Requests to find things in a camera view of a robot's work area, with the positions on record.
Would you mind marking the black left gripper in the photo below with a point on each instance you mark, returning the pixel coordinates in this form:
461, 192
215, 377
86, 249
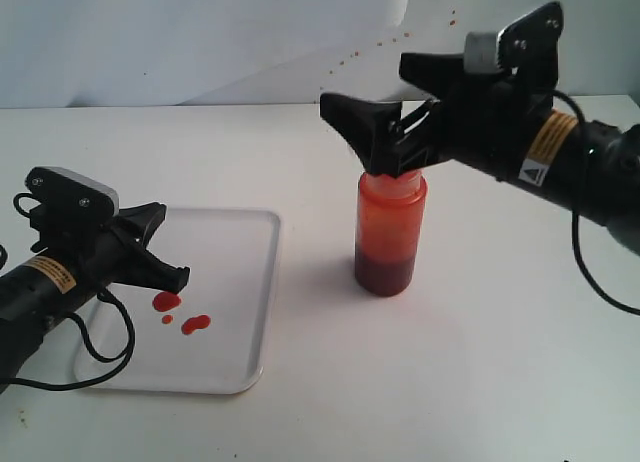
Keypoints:
64, 276

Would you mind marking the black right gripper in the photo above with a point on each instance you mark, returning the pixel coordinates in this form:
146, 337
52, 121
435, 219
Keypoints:
513, 126

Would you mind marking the red sauce squeeze bottle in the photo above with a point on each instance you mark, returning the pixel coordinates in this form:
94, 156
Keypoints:
388, 225

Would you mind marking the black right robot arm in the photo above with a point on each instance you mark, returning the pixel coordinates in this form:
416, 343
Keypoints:
610, 196

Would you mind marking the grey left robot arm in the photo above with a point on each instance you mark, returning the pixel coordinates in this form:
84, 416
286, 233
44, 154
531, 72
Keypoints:
20, 342

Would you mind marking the red sauce drops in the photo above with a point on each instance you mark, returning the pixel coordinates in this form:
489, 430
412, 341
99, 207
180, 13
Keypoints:
173, 311

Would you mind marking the white rectangular plastic tray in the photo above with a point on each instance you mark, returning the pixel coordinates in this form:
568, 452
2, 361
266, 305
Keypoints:
233, 256

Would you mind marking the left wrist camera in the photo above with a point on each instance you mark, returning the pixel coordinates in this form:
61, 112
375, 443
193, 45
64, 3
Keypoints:
72, 199

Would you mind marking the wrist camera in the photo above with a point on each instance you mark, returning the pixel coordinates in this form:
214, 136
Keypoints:
72, 199
526, 38

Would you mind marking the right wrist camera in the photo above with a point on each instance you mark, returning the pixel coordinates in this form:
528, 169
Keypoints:
526, 38

